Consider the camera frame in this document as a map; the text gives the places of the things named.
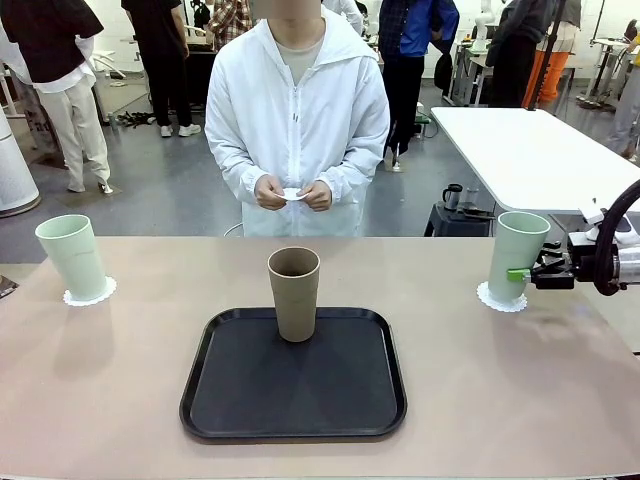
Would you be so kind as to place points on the bystander black shirt white trousers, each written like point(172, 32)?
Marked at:
point(50, 40)

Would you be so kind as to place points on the bystander grey trousers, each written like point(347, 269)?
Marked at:
point(627, 110)

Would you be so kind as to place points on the white scalloped paper coaster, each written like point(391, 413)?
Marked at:
point(109, 291)
point(500, 306)
point(295, 194)

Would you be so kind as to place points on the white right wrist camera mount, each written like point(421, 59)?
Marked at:
point(592, 216)

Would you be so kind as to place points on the black travel mug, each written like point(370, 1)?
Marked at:
point(452, 197)

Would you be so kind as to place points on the bystander orange trousers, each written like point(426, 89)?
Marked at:
point(552, 75)

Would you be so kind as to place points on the large white table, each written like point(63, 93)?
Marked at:
point(525, 160)

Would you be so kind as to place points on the bystander blue shirt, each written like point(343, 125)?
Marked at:
point(412, 35)

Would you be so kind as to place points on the black stand pole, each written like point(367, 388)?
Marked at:
point(547, 55)

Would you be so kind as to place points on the brown plastic cup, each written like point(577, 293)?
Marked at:
point(295, 305)

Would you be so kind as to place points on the black stool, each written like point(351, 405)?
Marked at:
point(455, 225)

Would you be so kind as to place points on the grey background desk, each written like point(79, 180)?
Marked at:
point(470, 75)

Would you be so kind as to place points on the person's right hand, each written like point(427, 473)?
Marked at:
point(267, 195)

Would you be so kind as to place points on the white cylindrical air purifier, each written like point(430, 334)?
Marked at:
point(15, 175)

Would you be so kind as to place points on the person's left forearm white sleeve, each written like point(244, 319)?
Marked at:
point(357, 165)

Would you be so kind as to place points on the bystander dark grey jacket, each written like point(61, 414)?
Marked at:
point(520, 45)

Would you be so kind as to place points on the person in white jacket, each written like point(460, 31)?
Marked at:
point(300, 125)

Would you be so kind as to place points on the light green plastic cup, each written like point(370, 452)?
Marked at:
point(515, 245)
point(75, 260)

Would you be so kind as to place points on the white background desk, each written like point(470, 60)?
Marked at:
point(607, 45)

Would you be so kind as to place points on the bystander all black clothes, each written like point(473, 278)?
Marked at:
point(160, 60)

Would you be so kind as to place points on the black plastic tray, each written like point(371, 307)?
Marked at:
point(280, 395)

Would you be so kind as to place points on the bystander plaid shirt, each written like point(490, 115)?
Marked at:
point(227, 20)

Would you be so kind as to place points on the grey tumbler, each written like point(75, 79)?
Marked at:
point(472, 199)

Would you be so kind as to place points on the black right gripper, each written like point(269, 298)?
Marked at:
point(582, 260)

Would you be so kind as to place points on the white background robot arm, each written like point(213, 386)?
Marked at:
point(482, 25)

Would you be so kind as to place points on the person's right forearm white sleeve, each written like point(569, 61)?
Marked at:
point(232, 165)

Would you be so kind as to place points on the person's left hand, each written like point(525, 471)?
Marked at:
point(320, 197)

